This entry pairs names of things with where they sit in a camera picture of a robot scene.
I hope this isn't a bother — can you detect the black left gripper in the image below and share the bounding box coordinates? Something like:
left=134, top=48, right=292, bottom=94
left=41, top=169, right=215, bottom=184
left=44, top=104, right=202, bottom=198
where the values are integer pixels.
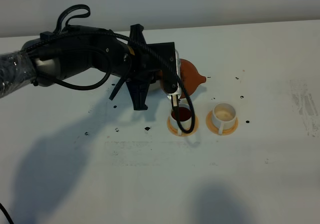
left=32, top=23, right=163, bottom=111

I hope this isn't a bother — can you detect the brown clay teapot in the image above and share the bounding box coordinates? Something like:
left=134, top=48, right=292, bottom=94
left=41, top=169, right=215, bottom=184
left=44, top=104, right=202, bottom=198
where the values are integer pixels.
left=156, top=59, right=206, bottom=99

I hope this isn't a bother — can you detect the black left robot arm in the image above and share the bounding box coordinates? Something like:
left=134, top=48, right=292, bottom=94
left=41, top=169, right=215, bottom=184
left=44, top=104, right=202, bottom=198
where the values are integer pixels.
left=0, top=25, right=162, bottom=111

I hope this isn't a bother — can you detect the cream round teapot coaster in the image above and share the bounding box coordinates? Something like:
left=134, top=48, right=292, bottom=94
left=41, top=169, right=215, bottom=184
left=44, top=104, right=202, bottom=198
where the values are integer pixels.
left=148, top=80, right=164, bottom=94

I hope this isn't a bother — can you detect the left orange saucer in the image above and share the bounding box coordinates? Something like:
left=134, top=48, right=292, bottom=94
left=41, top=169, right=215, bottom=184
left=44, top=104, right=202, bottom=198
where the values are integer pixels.
left=166, top=115, right=199, bottom=137

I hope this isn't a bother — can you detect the orange saucer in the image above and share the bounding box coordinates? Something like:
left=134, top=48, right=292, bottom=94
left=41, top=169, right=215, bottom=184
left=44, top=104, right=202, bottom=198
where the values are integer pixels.
left=205, top=112, right=238, bottom=135
left=166, top=115, right=199, bottom=137

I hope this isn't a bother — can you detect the left white teacup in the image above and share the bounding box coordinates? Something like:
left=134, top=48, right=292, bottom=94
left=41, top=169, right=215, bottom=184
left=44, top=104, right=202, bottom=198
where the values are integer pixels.
left=167, top=103, right=192, bottom=136

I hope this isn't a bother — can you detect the white teacup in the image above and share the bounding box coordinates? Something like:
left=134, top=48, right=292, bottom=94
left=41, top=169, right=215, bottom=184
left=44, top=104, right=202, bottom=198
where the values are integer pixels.
left=211, top=102, right=237, bottom=135
left=167, top=103, right=192, bottom=136

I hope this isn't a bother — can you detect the right orange saucer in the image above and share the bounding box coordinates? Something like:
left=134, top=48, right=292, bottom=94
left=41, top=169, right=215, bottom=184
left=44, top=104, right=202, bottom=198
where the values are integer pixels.
left=205, top=112, right=238, bottom=135

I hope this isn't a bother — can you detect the right white teacup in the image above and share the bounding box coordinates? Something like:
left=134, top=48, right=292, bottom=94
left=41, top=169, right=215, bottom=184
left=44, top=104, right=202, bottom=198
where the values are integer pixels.
left=211, top=102, right=237, bottom=135

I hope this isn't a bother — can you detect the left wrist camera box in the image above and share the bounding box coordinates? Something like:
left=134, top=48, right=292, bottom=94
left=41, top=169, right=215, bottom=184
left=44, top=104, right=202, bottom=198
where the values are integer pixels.
left=147, top=42, right=182, bottom=99

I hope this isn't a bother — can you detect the black braided camera cable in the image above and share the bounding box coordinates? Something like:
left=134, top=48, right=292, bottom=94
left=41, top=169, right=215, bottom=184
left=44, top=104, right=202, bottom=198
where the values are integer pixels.
left=19, top=31, right=196, bottom=134

